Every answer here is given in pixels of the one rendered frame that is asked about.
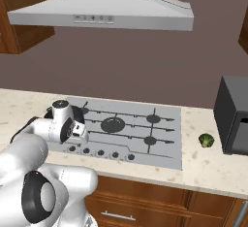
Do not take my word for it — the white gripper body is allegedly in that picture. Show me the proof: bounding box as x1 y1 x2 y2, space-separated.
72 127 91 145

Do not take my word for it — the green broccoli floret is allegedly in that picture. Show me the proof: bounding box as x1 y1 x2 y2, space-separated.
198 133 216 148

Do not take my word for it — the grey gas hob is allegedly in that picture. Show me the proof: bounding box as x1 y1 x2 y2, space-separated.
45 96 183 171

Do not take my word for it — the brown wooden cupboard panel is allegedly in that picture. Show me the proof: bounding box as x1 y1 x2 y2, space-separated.
95 175 191 207

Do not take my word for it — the brown wooden drawer front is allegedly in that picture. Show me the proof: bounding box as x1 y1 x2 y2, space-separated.
84 195 192 227

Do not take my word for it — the silver range hood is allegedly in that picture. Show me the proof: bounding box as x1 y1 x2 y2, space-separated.
7 0 195 32

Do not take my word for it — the brown wooden cupboard door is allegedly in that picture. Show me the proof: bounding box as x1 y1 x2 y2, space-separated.
185 190 237 227

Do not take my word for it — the dark grey microwave oven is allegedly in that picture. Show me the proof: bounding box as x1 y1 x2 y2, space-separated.
212 75 248 156

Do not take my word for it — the silver drawer handle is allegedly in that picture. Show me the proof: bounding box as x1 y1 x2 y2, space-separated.
100 211 137 222

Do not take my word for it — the brown wooden wall cupboard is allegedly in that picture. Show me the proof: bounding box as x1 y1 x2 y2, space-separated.
0 0 55 55
237 14 248 55

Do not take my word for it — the silver bar handle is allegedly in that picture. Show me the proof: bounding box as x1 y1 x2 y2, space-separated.
232 200 248 227

